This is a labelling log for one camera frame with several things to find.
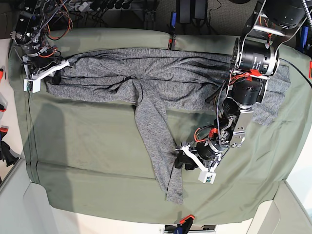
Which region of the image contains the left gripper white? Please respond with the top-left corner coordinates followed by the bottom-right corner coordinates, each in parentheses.
top-left (174, 145), bottom-right (217, 184)

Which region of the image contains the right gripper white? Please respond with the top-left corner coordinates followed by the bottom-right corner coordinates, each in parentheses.
top-left (23, 59), bottom-right (70, 93)

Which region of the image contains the grey heathered T-shirt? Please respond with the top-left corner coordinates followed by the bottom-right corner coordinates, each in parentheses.
top-left (44, 47), bottom-right (292, 205)

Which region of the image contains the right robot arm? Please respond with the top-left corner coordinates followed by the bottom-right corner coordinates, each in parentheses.
top-left (11, 0), bottom-right (73, 93)

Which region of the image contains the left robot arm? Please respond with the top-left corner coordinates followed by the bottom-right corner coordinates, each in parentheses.
top-left (174, 0), bottom-right (312, 183)

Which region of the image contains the red black clamps left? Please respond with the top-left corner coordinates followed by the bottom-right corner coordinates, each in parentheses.
top-left (0, 66), bottom-right (8, 139)

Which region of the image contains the orange black clamp bottom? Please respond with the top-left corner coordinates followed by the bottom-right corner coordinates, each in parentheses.
top-left (173, 214), bottom-right (195, 234)

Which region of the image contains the white power strip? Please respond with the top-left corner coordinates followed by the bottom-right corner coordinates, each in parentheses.
top-left (68, 0), bottom-right (93, 12)

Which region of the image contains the green table cloth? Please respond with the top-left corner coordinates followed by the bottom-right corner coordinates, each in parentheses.
top-left (8, 27), bottom-right (312, 224)

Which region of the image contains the black power adapter brick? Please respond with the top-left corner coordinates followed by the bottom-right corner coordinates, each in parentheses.
top-left (194, 0), bottom-right (208, 20)
top-left (178, 0), bottom-right (191, 24)

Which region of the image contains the red clamp right edge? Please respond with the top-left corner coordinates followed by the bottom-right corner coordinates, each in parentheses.
top-left (309, 61), bottom-right (312, 79)

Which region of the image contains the black power cables bundle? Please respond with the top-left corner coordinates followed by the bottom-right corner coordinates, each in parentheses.
top-left (48, 0), bottom-right (142, 27)

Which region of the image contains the aluminium frame bracket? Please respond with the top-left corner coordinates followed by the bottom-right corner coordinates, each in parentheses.
top-left (143, 10), bottom-right (156, 30)

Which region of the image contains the blue handled clamp top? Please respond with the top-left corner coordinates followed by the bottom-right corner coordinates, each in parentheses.
top-left (168, 12), bottom-right (177, 50)

